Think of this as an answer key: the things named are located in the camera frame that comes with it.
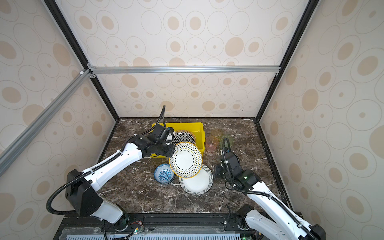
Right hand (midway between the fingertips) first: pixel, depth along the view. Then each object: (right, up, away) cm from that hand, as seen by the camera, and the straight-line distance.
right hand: (216, 167), depth 79 cm
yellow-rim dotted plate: (-16, +2, +7) cm, 18 cm away
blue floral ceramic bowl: (-29, -6, +7) cm, 31 cm away
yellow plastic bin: (-9, +21, +30) cm, 38 cm away
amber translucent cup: (+5, +18, +31) cm, 36 cm away
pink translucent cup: (0, +10, +24) cm, 26 cm away
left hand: (-21, +10, 0) cm, 23 cm away
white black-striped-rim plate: (-9, -12, +6) cm, 16 cm away
